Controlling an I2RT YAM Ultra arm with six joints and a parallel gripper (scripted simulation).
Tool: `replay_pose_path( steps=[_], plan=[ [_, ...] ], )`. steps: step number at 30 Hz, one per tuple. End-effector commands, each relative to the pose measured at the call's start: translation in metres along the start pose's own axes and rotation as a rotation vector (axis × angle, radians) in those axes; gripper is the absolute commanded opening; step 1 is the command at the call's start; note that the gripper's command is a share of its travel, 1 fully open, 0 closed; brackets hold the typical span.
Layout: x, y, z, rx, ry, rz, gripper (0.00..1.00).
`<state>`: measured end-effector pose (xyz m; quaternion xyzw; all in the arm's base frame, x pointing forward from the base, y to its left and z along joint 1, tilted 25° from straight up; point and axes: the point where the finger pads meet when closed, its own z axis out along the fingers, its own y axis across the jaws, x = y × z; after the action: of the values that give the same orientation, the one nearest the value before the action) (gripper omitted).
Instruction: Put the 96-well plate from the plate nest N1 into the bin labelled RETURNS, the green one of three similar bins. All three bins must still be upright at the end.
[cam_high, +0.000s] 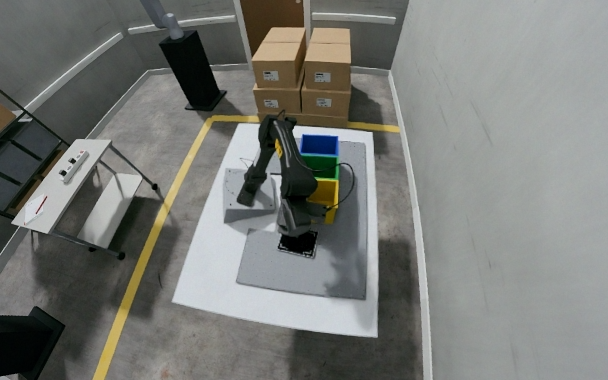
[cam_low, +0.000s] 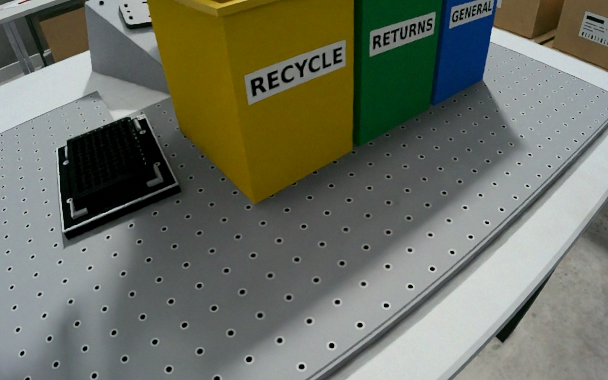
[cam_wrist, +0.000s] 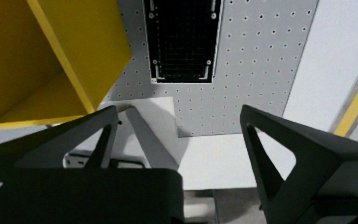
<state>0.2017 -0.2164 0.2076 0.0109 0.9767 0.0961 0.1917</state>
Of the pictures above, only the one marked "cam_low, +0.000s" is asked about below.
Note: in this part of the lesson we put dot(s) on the green bin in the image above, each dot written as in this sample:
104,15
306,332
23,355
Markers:
395,43

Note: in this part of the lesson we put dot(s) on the yellow open bin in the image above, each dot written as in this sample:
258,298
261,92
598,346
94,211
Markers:
265,91

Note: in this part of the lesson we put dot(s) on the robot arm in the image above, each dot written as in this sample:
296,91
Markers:
136,15

